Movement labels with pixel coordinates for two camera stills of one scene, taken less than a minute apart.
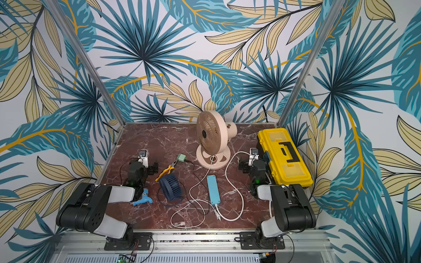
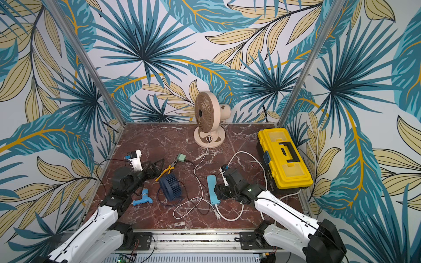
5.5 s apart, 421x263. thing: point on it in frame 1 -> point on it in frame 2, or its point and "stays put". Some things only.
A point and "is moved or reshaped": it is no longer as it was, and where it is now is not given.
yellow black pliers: [167, 170] stays put
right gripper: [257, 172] -> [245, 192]
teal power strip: [214, 193] stays put
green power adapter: [181, 158] stays put
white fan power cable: [217, 216] is moved or reshaped
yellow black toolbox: [286, 162] stays put
